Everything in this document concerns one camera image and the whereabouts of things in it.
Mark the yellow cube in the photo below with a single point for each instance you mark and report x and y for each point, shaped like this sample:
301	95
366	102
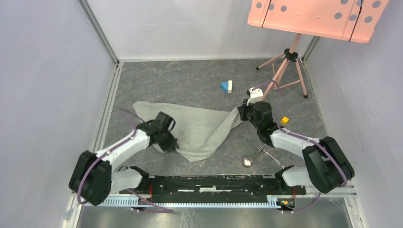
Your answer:
284	120

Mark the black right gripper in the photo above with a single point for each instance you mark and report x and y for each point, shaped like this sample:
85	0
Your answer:
243	109

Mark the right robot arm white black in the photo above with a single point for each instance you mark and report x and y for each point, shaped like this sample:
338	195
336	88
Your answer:
326	166

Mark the grey cloth napkin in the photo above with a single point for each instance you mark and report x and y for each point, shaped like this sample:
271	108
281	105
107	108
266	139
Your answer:
199	131

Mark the white slotted cable duct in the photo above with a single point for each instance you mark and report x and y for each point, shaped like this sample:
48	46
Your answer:
116	201

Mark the silver fork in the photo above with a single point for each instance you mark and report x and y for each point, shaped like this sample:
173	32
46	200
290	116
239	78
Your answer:
259	144

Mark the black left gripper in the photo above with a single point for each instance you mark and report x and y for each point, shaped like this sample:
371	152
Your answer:
169	146

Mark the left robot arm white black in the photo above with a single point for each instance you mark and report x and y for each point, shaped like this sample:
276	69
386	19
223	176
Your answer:
94	176

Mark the silver spoon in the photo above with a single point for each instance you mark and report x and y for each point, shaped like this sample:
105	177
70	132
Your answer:
248	161

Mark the blue and white block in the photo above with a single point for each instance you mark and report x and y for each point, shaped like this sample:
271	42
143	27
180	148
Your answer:
226	86

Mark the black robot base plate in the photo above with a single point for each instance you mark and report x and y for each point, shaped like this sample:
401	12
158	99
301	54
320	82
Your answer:
215	189

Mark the pink music stand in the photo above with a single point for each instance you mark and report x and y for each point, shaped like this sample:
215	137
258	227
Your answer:
347	20

